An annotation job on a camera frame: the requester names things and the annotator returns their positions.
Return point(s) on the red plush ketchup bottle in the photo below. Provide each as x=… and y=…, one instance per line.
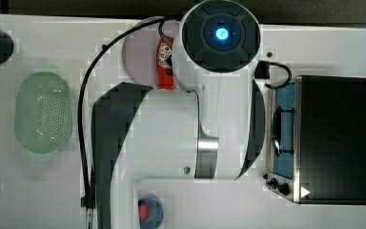
x=164, y=65

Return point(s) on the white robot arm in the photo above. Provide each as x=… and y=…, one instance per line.
x=209, y=125

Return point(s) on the red ball in bowl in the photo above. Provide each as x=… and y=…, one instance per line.
x=144, y=211

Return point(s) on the blue bowl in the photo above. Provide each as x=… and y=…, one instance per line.
x=156, y=212

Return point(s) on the black toaster oven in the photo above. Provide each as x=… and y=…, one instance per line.
x=318, y=141

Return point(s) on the green perforated colander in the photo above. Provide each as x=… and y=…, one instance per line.
x=43, y=114

